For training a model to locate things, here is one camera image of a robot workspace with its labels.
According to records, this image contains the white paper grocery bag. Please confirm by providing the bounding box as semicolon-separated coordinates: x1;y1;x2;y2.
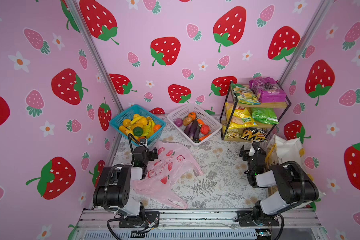
265;134;314;196

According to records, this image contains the white plastic basket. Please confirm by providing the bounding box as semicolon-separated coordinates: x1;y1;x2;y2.
167;104;222;146

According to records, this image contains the green lime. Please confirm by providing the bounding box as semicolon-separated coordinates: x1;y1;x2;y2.
133;127;144;137

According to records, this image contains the red bell pepper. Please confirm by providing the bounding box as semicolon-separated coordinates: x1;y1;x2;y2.
200;125;211;135

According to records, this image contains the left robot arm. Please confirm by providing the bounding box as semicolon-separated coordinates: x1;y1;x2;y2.
93;141;158;224

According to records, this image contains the black yellow chips bag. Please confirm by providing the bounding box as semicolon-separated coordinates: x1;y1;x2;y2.
241;128;267;142

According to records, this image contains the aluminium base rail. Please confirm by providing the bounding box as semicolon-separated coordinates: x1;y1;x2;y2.
69;209;329;240

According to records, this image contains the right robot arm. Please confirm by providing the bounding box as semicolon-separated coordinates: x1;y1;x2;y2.
235;142;319;226

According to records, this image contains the pink plastic grocery bag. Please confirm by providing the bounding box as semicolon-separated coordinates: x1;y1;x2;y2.
131;141;204;210

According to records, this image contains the small orange pumpkin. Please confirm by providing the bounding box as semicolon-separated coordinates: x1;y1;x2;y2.
188;112;197;121

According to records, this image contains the teal plastic basket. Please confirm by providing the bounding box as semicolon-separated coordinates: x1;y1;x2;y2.
110;105;166;146

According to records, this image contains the brown potato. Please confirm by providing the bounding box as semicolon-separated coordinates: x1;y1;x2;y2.
183;116;193;126

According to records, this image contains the yellow banana bunch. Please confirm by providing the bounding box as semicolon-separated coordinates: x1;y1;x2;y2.
131;116;155;139

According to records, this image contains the purple snack bag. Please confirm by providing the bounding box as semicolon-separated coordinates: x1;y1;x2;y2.
250;78;287;103

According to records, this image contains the green yellow snack bag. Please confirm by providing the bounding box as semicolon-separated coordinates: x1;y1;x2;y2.
231;84;261;106

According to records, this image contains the green chips bag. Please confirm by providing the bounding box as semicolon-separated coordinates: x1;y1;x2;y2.
251;108;279;125

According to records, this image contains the purple onion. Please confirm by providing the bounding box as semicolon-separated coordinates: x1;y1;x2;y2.
174;118;183;128

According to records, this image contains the black wire wooden shelf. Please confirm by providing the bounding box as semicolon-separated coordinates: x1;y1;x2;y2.
214;81;291;142

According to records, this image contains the orange carrot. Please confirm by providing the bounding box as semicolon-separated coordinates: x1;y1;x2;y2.
199;134;211;142

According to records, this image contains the purple eggplant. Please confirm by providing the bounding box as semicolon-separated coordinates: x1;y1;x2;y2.
184;122;193;136
188;120;199;140

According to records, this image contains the small nut snack bag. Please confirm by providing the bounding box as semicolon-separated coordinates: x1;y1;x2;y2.
224;129;243;140

